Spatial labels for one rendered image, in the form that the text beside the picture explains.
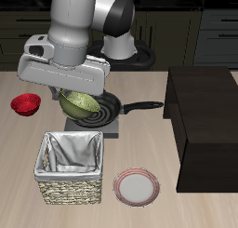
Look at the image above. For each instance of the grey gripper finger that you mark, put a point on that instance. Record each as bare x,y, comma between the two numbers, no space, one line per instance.
54,92

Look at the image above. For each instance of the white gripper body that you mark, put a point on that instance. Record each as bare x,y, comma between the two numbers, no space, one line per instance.
62,74

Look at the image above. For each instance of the green bowl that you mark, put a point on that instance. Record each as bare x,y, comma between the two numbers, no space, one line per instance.
79,106

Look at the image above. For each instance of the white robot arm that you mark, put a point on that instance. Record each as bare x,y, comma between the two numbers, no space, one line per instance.
74,17

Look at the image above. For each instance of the red bowl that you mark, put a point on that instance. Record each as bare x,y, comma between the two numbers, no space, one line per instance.
25,104

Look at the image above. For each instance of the wicker basket with white liner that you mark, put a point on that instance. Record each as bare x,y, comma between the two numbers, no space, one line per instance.
69,166

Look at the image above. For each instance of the black frying pan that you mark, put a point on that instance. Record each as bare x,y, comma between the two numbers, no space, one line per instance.
107,111

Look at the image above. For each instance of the grey stove plate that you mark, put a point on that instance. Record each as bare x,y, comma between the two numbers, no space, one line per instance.
105,127

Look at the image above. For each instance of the dark kitchen cupboards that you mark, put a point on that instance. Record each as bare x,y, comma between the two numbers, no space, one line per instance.
173,30

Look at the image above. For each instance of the white plate with red rings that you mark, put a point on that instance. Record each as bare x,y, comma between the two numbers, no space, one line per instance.
136,187

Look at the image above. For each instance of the dark wooden cabinet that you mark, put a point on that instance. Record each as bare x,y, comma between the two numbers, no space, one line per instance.
204,126

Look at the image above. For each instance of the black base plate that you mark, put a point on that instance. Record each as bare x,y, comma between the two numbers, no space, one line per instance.
142,56

